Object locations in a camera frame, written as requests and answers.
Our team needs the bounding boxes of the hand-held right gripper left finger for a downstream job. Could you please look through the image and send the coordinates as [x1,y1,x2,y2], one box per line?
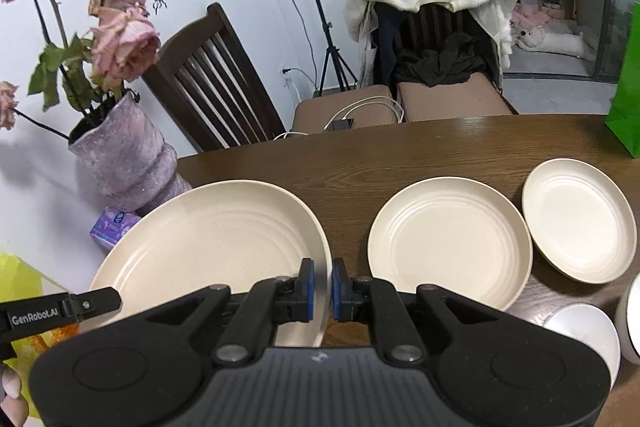
[145,258,316,368]

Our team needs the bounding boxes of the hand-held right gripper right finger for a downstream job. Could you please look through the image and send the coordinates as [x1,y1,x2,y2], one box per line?
[332,258,501,367]

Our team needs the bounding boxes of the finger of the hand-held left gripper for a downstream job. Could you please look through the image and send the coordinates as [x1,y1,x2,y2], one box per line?
[69,287,122,324]

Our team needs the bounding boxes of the beige plate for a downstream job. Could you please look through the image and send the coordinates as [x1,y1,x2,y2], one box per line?
[521,158,637,284]
[89,179,333,348]
[367,177,533,310]

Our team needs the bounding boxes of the white black-rimmed bowl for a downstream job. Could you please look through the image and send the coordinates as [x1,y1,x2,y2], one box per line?
[614,272,640,365]
[542,302,622,390]

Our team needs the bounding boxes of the person's left hand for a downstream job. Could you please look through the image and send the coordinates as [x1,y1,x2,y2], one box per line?
[0,364,28,427]

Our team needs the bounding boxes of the yellow snack bag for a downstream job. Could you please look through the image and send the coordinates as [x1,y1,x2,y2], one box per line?
[0,252,81,420]

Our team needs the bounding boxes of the purple tissue pack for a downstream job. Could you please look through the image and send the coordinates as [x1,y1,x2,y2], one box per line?
[90,207,143,254]

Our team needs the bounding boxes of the purple textured vase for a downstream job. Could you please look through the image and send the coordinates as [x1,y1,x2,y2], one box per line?
[67,92,193,218]

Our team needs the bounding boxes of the brown seat cushion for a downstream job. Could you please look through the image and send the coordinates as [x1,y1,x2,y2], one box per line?
[291,84,401,134]
[397,72,518,122]

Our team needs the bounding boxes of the black clothes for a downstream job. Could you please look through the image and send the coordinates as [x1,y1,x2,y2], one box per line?
[395,32,488,86]

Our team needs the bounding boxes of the navy garment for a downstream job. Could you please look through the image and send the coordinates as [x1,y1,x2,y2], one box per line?
[374,2,401,85]

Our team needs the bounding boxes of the dark wooden chair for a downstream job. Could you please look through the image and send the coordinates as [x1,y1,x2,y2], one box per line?
[372,2,503,82]
[141,3,287,154]

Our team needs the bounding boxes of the black light stand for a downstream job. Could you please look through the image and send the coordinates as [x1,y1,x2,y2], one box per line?
[284,0,358,98]

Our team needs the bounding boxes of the bunch of dried pink roses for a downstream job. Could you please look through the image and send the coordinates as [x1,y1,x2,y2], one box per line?
[0,0,201,140]

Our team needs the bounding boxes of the white plush toy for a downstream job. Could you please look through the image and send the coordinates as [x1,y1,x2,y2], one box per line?
[515,27,587,58]

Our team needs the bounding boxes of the green paper bag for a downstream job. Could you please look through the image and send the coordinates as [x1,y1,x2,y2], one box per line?
[605,1,640,159]

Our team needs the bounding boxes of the white charging cable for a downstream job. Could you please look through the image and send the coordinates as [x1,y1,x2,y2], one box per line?
[272,98,405,141]

